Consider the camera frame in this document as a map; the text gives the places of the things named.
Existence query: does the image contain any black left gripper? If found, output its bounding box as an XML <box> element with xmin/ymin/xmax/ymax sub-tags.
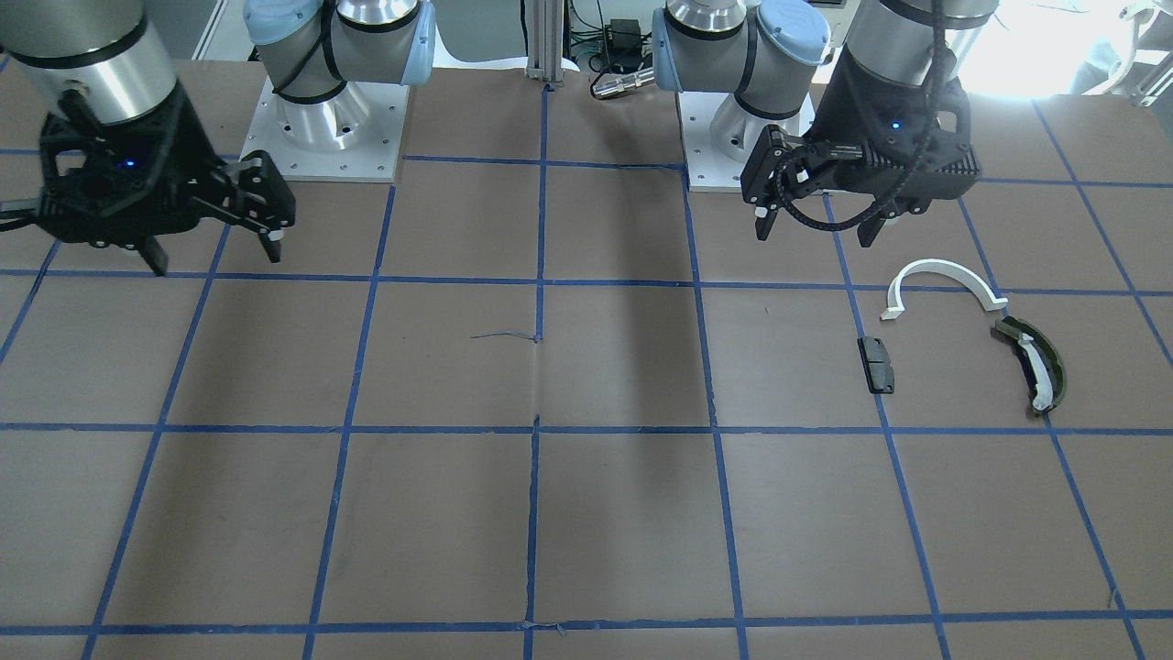
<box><xmin>740</xmin><ymin>43</ymin><xmax>981</xmax><ymax>249</ymax></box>

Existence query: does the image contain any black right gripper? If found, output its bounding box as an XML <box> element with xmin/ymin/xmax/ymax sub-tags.
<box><xmin>4</xmin><ymin>84</ymin><xmax>296</xmax><ymax>275</ymax></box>

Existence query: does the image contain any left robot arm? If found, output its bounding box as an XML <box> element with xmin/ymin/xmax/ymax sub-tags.
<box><xmin>651</xmin><ymin>1</ymin><xmax>997</xmax><ymax>249</ymax></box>

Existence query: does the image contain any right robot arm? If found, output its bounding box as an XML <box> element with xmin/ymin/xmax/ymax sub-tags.
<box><xmin>1</xmin><ymin>1</ymin><xmax>296</xmax><ymax>275</ymax></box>

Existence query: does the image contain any white curved plastic arc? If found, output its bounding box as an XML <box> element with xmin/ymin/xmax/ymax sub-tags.
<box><xmin>880</xmin><ymin>258</ymin><xmax>1009</xmax><ymax>321</ymax></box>

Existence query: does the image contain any black brake pad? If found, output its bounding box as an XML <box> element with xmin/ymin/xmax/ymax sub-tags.
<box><xmin>856</xmin><ymin>335</ymin><xmax>895</xmax><ymax>394</ymax></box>

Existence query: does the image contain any green curved brake shoe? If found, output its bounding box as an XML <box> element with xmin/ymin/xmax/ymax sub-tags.
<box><xmin>992</xmin><ymin>317</ymin><xmax>1067</xmax><ymax>416</ymax></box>

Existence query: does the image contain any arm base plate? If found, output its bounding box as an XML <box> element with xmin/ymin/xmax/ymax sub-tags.
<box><xmin>240</xmin><ymin>80</ymin><xmax>413</xmax><ymax>183</ymax></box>
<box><xmin>677</xmin><ymin>91</ymin><xmax>769</xmax><ymax>193</ymax></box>

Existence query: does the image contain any aluminium frame post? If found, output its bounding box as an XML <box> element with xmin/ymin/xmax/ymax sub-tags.
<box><xmin>520</xmin><ymin>0</ymin><xmax>568</xmax><ymax>87</ymax></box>

